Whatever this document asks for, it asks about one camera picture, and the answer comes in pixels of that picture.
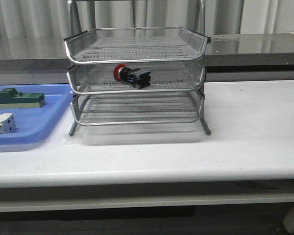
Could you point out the red emergency stop button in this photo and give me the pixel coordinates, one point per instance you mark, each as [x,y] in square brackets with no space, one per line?
[137,77]

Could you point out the silver mesh tray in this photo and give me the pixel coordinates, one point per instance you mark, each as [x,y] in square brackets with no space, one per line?
[147,44]
[165,76]
[137,110]

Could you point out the silver mesh bottom tray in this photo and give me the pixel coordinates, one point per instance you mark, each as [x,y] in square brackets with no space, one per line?
[137,110]

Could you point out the silver mesh top tray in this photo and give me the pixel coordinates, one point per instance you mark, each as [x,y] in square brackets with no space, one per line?
[147,44]

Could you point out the blue plastic tray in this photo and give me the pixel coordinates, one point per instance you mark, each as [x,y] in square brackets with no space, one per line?
[35,124]

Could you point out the green electrical module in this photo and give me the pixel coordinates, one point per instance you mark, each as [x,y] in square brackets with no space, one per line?
[10,98]

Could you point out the white circuit breaker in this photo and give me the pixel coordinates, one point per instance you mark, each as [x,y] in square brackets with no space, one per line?
[7,123]

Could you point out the dark counter shelf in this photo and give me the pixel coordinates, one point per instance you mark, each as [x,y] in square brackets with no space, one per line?
[225,53]

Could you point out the white table leg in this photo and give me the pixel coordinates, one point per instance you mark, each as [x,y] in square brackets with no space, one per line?
[288,221]

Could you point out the grey metal rack frame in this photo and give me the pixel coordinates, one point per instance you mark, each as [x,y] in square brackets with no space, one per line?
[73,127]

